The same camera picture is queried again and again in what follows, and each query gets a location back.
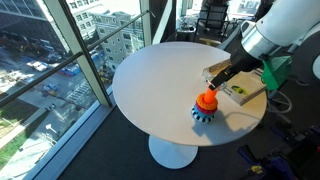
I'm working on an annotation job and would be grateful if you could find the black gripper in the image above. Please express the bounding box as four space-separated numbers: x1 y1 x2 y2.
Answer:
208 41 263 91

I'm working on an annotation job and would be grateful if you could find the orange stacking stand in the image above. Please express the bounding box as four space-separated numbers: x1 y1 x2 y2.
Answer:
203 87 218 105

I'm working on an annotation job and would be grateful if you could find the wooden tray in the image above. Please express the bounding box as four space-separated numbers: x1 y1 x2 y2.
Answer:
202 59 268 107

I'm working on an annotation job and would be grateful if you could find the tan chair seat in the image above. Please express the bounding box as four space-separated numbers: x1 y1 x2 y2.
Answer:
198 37 223 47

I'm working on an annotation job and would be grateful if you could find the black round bin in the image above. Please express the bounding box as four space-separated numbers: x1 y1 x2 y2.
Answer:
175 24 198 43

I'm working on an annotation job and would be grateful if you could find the black office chair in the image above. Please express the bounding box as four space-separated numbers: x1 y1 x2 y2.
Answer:
193 0 241 43

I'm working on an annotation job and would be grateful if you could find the dark equipment with blue clamps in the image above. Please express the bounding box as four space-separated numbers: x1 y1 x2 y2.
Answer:
238 123 320 180

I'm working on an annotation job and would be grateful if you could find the grey building outside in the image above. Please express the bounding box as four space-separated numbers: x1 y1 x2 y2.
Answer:
66 0 148 71

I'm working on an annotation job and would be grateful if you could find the yellow toy ring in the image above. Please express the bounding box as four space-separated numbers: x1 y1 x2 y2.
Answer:
231 84 249 96

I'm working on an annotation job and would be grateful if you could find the orange toy ring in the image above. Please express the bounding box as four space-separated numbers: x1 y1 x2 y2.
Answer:
195 93 219 112

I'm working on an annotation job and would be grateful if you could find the blue toy ring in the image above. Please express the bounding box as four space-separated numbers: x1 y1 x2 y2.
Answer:
192 106 216 119

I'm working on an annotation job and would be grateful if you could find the green wrist camera box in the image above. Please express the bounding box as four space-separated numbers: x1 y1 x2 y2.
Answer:
260 54 293 91

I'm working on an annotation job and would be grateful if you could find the white table pedestal base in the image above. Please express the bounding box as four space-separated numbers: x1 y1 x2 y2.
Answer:
148 134 199 170

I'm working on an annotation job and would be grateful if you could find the grey window frame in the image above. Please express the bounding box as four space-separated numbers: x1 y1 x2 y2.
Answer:
0 0 178 180

